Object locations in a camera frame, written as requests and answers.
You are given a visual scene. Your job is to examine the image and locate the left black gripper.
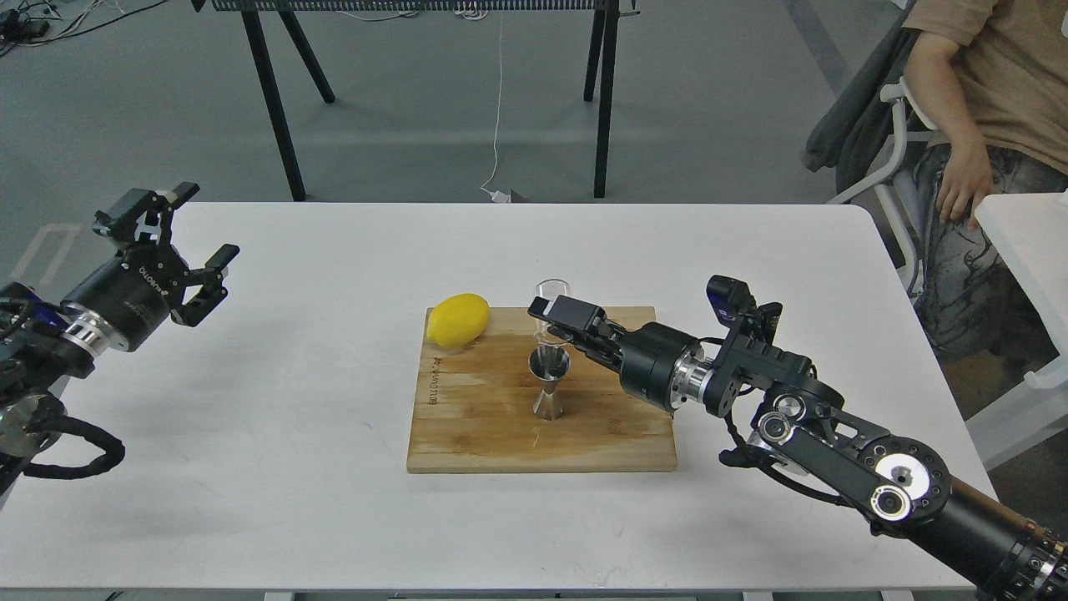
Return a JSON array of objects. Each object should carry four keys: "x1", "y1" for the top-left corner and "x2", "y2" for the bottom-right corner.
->
[{"x1": 61, "y1": 181, "x2": 240, "y2": 351}]

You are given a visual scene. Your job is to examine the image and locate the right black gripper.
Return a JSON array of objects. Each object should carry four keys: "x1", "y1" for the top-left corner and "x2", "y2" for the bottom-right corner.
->
[{"x1": 527, "y1": 295, "x2": 698, "y2": 414}]

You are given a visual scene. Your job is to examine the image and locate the steel double jigger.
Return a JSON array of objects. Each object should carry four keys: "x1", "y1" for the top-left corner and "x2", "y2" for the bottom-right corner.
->
[{"x1": 529, "y1": 345, "x2": 571, "y2": 420}]

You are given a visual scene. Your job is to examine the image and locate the small clear glass cup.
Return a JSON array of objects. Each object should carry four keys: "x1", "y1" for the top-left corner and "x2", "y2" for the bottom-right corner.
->
[{"x1": 534, "y1": 278, "x2": 571, "y2": 349}]

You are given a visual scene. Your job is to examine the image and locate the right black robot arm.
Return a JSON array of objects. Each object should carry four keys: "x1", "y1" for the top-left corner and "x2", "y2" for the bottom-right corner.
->
[{"x1": 529, "y1": 276, "x2": 1065, "y2": 600}]

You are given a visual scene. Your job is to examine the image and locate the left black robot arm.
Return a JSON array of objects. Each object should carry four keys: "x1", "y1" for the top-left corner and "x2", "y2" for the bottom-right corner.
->
[{"x1": 1, "y1": 181, "x2": 239, "y2": 491}]

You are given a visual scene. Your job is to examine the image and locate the yellow lemon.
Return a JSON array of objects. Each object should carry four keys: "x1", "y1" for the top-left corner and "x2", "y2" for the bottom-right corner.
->
[{"x1": 425, "y1": 292, "x2": 491, "y2": 351}]

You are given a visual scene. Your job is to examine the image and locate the wooden cutting board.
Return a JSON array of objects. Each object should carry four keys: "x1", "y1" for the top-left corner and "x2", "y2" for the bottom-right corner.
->
[{"x1": 407, "y1": 307, "x2": 678, "y2": 474}]

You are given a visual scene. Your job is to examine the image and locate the grey office chair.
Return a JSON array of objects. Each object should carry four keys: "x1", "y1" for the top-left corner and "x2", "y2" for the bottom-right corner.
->
[{"x1": 801, "y1": 1, "x2": 935, "y2": 301}]

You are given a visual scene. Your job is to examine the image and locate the white side table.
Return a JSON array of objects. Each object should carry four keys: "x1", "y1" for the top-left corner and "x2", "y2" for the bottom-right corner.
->
[{"x1": 965, "y1": 193, "x2": 1067, "y2": 469}]

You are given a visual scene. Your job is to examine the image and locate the person in tan shirt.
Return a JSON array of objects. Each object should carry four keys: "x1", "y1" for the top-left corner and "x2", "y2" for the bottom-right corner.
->
[{"x1": 904, "y1": 1, "x2": 1067, "y2": 364}]

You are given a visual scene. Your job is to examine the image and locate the white hanging cable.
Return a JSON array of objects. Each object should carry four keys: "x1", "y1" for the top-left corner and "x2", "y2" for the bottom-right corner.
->
[{"x1": 480, "y1": 10, "x2": 513, "y2": 204}]

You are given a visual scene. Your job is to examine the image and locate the black cables on floor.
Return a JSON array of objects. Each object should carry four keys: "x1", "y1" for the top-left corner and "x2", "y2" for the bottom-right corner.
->
[{"x1": 0, "y1": 0, "x2": 172, "y2": 59}]

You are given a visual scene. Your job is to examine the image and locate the black metal frame table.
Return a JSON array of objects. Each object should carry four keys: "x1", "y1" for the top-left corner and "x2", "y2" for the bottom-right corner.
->
[{"x1": 191, "y1": 1, "x2": 638, "y2": 202}]

